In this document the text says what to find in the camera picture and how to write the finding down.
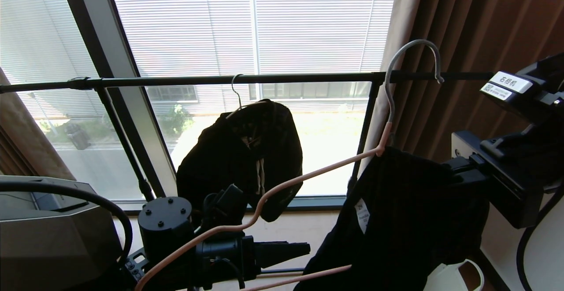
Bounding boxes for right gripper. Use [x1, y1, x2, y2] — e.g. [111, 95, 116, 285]
[450, 124, 564, 230]

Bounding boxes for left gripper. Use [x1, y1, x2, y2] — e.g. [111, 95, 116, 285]
[194, 235, 257, 285]

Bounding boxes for black garment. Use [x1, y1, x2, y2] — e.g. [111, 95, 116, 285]
[175, 99, 304, 223]
[293, 145, 490, 291]

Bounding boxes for pink clothes hanger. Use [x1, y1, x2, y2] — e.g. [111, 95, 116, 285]
[134, 39, 445, 291]
[225, 74, 270, 121]

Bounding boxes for white laundry basket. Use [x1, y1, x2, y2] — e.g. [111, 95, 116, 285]
[422, 258, 485, 291]

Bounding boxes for black clothes rack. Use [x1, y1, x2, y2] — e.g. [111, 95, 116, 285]
[0, 71, 494, 278]

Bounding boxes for brown curtain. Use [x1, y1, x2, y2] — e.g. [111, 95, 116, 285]
[359, 0, 564, 164]
[0, 67, 76, 181]

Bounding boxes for window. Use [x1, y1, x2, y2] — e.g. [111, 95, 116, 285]
[0, 0, 401, 212]

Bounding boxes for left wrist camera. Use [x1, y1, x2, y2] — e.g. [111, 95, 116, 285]
[202, 184, 248, 234]

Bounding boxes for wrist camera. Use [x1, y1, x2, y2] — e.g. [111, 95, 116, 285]
[202, 184, 248, 234]
[479, 53, 564, 159]

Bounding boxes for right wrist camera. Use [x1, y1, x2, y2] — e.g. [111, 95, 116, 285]
[479, 53, 564, 159]

